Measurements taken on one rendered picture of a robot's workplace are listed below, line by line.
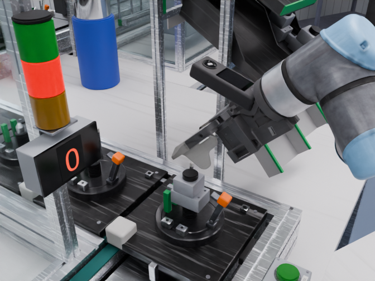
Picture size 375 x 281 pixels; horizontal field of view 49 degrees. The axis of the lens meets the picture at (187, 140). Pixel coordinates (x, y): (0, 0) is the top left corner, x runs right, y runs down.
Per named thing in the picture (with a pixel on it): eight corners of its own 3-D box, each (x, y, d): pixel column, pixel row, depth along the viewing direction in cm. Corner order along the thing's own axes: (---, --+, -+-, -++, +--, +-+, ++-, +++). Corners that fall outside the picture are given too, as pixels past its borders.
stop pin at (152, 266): (158, 278, 78) (158, 263, 76) (155, 282, 77) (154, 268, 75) (153, 275, 78) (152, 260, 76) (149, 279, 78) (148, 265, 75)
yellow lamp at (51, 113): (77, 119, 61) (72, 88, 59) (52, 133, 58) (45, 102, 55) (53, 110, 64) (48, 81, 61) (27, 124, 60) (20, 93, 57)
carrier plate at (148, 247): (267, 216, 89) (268, 209, 88) (211, 298, 71) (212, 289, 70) (173, 179, 99) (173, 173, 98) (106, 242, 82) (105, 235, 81)
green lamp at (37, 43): (67, 54, 56) (61, 17, 53) (38, 66, 52) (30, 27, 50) (42, 47, 58) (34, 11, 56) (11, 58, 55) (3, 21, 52)
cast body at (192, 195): (210, 200, 82) (211, 172, 78) (198, 213, 78) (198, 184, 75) (174, 186, 85) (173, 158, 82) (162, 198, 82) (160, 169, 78)
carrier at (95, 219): (168, 178, 100) (167, 133, 93) (100, 240, 83) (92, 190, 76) (94, 149, 111) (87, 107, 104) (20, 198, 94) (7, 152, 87)
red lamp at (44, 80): (72, 87, 59) (67, 54, 56) (45, 101, 55) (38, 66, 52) (48, 80, 61) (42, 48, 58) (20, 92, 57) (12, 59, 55)
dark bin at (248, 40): (302, 77, 92) (320, 52, 87) (270, 97, 84) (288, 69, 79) (215, 4, 101) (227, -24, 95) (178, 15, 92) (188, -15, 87)
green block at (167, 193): (171, 209, 84) (171, 190, 82) (168, 213, 84) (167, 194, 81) (167, 208, 85) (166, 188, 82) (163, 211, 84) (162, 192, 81)
